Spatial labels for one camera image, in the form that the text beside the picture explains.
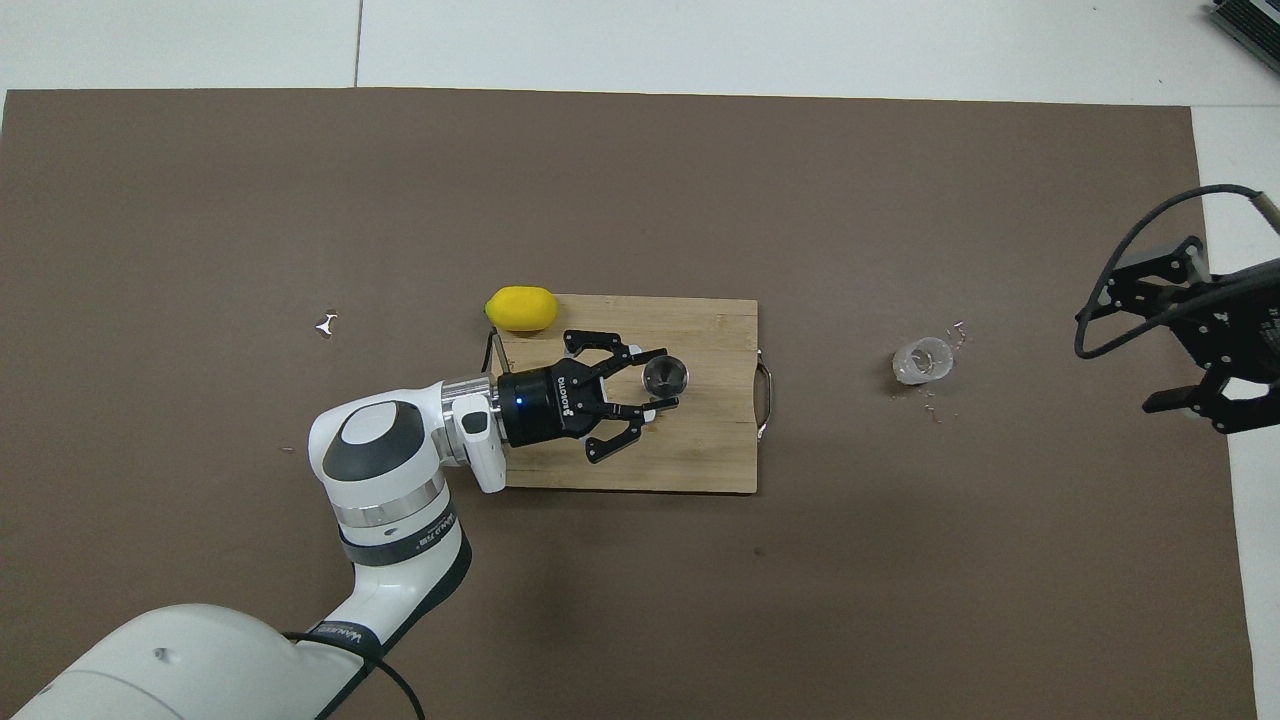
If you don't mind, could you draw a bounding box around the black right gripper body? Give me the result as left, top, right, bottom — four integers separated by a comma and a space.
1195, 262, 1280, 379

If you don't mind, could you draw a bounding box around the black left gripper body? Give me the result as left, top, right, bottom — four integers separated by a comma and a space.
495, 365, 606, 448

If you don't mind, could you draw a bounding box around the metal jigger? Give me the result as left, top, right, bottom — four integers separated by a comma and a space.
642, 354, 689, 398

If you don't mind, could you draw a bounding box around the wooden cutting board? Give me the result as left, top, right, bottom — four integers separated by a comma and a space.
487, 294, 773, 495

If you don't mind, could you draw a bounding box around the yellow lemon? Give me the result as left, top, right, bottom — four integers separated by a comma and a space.
485, 286, 559, 333

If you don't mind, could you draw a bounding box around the grey ribbed device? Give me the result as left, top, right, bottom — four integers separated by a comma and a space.
1205, 0, 1280, 73

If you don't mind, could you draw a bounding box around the brown table mat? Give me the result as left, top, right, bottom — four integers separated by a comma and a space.
0, 88, 1259, 720

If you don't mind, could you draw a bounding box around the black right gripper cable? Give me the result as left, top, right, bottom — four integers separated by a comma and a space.
1074, 184, 1280, 359

